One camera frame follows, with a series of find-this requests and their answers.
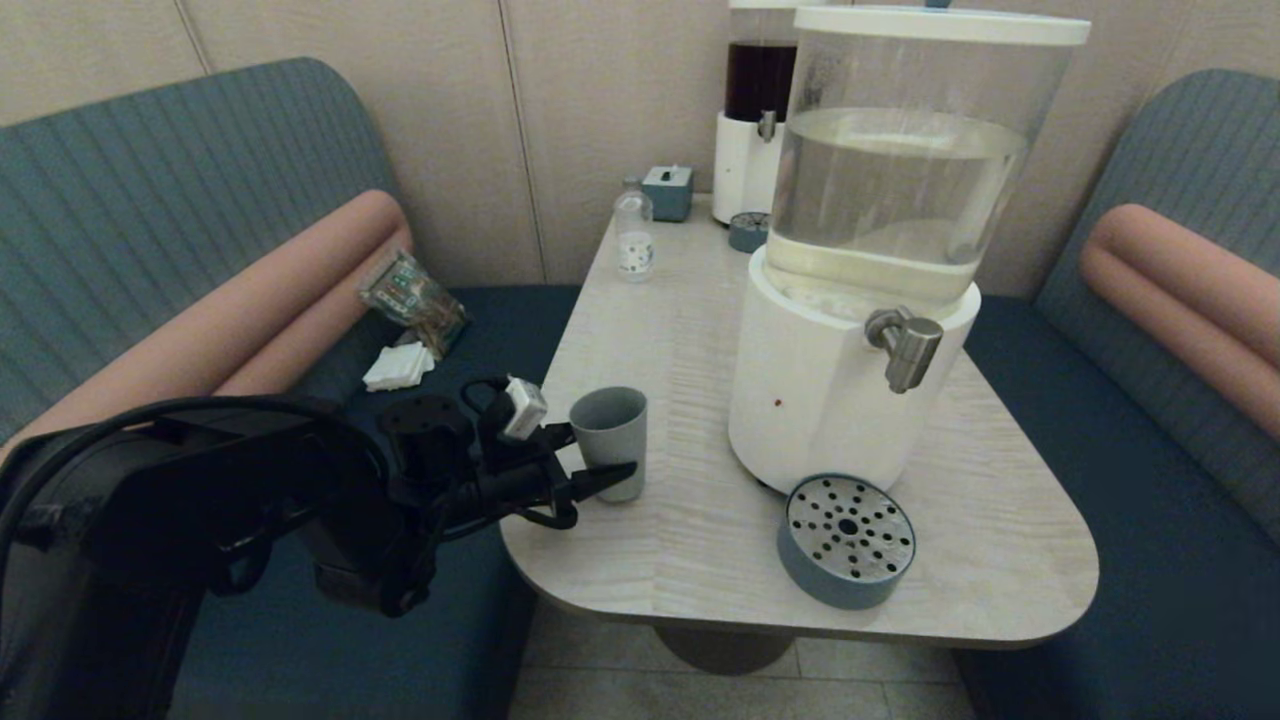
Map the white napkin stack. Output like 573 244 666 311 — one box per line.
362 342 437 392

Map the small blue drip tray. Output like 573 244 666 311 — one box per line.
728 211 771 254

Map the large clear water dispenser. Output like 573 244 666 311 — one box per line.
727 5 1091 496

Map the grey-blue ribbed sofa backrest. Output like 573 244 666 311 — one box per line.
0 57 406 446
1033 68 1280 546

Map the dark drink dispenser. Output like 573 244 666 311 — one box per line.
712 0 827 227

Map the dark round table pedestal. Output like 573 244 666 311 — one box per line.
652 624 799 678

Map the clear plastic bottle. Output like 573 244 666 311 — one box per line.
613 176 656 283

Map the green snack package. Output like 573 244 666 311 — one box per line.
360 250 471 359

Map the teal tissue box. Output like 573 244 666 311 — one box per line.
641 165 695 223

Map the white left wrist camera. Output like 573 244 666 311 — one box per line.
498 376 550 443

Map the large steel dispenser tap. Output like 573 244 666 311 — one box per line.
864 306 944 395

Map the large white dispenser lid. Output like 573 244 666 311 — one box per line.
795 0 1091 47

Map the large blue perforated drip tray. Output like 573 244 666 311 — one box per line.
777 473 917 610

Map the grey plastic cup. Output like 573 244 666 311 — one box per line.
569 386 648 504

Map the dark blue seat cushion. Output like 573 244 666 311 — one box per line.
170 286 581 720
950 296 1280 720

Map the pink bolster cushion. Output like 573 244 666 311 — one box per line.
1077 203 1280 443
0 189 413 466

